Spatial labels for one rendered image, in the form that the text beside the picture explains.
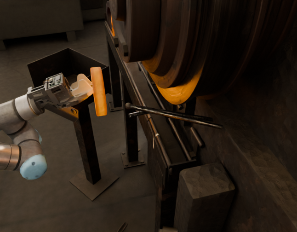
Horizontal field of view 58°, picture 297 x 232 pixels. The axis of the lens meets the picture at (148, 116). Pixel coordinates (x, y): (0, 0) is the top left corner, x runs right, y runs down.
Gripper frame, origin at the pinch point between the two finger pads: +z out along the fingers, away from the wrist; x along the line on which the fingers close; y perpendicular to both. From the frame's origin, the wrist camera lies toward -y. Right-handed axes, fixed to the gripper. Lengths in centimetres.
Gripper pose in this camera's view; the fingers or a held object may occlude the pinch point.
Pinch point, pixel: (97, 86)
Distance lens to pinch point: 87.3
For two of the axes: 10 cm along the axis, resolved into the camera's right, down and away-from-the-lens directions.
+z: 9.3, -3.6, 0.2
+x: -2.5, -6.1, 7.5
